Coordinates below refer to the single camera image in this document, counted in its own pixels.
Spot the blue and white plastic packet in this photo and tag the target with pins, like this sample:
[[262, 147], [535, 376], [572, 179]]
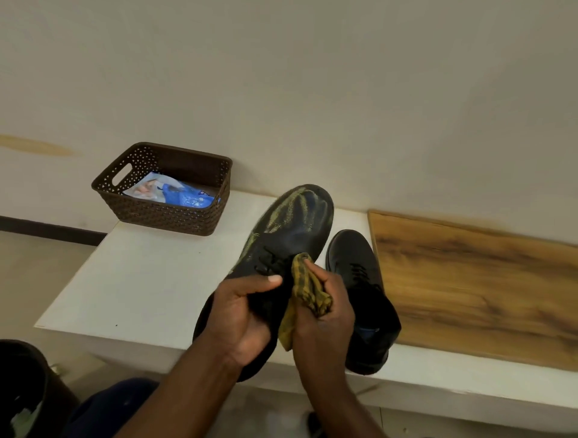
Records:
[[180, 191]]

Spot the person's right hand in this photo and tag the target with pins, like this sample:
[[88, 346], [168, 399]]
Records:
[[325, 334]]

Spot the black bucket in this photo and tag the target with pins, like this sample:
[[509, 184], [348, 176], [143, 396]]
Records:
[[49, 397]]

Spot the yellow checked cloth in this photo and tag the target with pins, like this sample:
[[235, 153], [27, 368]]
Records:
[[307, 289]]

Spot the person's left forearm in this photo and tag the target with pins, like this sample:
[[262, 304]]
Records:
[[176, 397]]

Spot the brown perforated plastic basket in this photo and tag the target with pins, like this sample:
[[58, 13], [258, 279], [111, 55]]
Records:
[[167, 216]]

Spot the person's left hand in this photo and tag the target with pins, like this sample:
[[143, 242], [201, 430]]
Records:
[[235, 325]]

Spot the wooden board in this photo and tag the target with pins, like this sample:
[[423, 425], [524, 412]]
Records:
[[487, 289]]

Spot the small golden object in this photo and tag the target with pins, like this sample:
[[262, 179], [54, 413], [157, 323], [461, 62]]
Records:
[[56, 369]]

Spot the person's dark trousers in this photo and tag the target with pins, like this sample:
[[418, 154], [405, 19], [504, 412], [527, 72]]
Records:
[[108, 410]]

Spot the black leather shoe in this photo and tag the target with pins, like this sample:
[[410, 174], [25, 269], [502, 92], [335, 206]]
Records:
[[361, 280], [289, 225]]

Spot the person's black worn shoe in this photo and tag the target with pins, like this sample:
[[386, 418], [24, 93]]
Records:
[[314, 424]]

